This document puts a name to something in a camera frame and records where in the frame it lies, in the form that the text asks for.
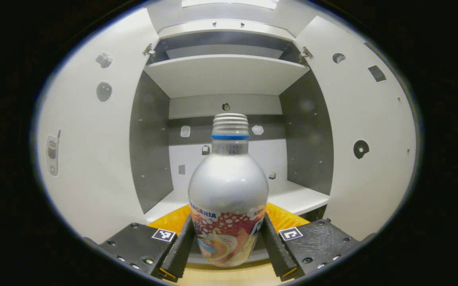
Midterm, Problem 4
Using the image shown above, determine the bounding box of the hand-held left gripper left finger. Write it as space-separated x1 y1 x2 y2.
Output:
83 203 196 283

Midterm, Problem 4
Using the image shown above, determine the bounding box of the large ceiling light panel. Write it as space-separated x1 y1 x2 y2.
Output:
181 0 279 9

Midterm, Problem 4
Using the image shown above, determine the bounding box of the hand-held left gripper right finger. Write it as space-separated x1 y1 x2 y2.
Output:
262 203 376 282

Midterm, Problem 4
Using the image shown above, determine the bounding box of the white and grey cabinet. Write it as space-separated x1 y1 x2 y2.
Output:
129 19 335 265

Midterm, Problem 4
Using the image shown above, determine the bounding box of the silver bottle with colourful label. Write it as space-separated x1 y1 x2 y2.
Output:
188 113 270 268

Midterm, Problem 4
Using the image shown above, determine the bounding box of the white cabinet door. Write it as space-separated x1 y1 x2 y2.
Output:
36 8 160 245
293 16 417 242

